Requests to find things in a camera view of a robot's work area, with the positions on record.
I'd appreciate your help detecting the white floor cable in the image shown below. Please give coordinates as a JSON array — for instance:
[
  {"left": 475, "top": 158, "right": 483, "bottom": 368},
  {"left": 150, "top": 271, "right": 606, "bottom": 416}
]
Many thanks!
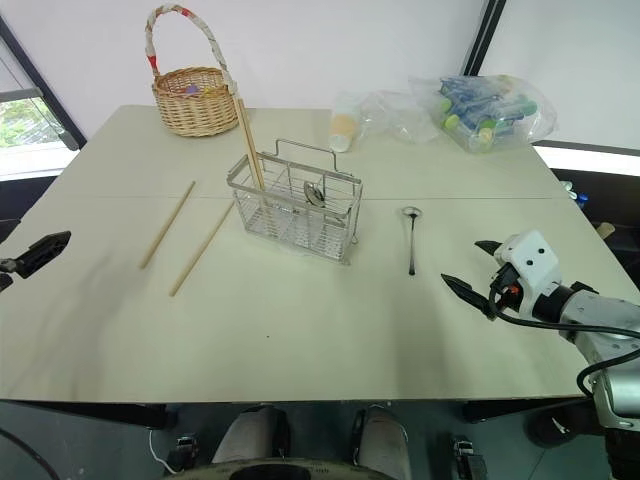
[{"left": 148, "top": 428, "right": 179, "bottom": 475}]

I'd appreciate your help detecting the metal spoon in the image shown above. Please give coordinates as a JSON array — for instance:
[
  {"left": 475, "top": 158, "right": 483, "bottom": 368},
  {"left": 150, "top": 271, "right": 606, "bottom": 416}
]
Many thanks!
[
  {"left": 302, "top": 180, "right": 329, "bottom": 209},
  {"left": 400, "top": 205, "right": 424, "bottom": 277}
]

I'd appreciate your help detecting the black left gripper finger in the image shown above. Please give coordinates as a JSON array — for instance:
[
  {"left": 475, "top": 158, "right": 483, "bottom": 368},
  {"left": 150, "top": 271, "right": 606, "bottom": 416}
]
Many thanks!
[{"left": 13, "top": 230, "right": 72, "bottom": 280}]

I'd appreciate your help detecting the plastic bag of bottles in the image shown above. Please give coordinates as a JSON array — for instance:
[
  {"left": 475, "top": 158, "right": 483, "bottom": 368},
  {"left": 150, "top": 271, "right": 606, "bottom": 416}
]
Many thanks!
[{"left": 407, "top": 73, "right": 559, "bottom": 156}]

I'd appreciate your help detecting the black window frame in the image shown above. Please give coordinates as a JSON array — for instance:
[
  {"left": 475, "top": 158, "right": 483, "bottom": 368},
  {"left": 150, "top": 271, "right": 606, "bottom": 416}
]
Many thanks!
[{"left": 0, "top": 12, "right": 87, "bottom": 152}]

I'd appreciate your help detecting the wooden chopstick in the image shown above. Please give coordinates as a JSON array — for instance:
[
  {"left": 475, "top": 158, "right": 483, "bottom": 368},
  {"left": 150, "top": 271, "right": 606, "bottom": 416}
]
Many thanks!
[
  {"left": 234, "top": 97, "right": 263, "bottom": 191},
  {"left": 139, "top": 180, "right": 197, "bottom": 270},
  {"left": 168, "top": 199, "right": 237, "bottom": 298},
  {"left": 239, "top": 98, "right": 267, "bottom": 190}
]

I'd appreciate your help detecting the grey robot knee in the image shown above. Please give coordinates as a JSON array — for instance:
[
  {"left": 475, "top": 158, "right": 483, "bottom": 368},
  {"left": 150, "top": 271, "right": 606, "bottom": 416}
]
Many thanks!
[
  {"left": 351, "top": 403, "right": 414, "bottom": 480},
  {"left": 211, "top": 404, "right": 292, "bottom": 466}
]

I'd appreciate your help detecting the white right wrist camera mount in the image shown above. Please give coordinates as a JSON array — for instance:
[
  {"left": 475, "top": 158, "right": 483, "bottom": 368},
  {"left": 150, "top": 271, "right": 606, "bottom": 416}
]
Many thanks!
[{"left": 492, "top": 229, "right": 564, "bottom": 314}]

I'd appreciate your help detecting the empty clear plastic bag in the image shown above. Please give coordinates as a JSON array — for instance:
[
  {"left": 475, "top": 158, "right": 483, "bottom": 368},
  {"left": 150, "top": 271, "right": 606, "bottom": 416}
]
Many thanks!
[{"left": 355, "top": 89, "right": 437, "bottom": 147}]

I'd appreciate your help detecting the wicker basket with handle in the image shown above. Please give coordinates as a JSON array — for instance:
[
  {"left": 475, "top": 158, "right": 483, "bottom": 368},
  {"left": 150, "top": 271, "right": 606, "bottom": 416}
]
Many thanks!
[{"left": 145, "top": 2, "right": 241, "bottom": 139}]

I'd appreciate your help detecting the grey robot right knee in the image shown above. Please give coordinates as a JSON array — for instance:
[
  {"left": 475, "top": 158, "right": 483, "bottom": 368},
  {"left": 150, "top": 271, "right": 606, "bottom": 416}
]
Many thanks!
[{"left": 351, "top": 403, "right": 414, "bottom": 480}]

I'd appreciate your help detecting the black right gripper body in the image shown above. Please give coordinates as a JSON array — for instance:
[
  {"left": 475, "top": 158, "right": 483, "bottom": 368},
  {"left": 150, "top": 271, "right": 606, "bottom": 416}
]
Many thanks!
[{"left": 487, "top": 262, "right": 525, "bottom": 315}]

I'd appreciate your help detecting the metal wire cutlery rack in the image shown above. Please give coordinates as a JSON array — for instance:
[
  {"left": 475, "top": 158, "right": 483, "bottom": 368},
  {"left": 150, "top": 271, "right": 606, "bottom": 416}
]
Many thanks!
[{"left": 226, "top": 138, "right": 364, "bottom": 266}]

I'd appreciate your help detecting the black wall bar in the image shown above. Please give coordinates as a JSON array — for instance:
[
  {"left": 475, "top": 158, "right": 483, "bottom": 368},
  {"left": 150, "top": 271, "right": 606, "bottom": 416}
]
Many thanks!
[{"left": 461, "top": 0, "right": 507, "bottom": 77}]

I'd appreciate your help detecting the grey robot left knee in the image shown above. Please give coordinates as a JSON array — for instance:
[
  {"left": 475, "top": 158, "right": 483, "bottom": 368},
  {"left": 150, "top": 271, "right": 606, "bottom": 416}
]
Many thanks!
[{"left": 211, "top": 404, "right": 292, "bottom": 466}]

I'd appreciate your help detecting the black table caster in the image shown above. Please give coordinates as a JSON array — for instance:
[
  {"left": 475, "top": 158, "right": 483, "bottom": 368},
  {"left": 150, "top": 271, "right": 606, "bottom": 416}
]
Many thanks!
[
  {"left": 448, "top": 436, "right": 487, "bottom": 480},
  {"left": 523, "top": 400, "right": 589, "bottom": 449},
  {"left": 167, "top": 433, "right": 202, "bottom": 472}
]

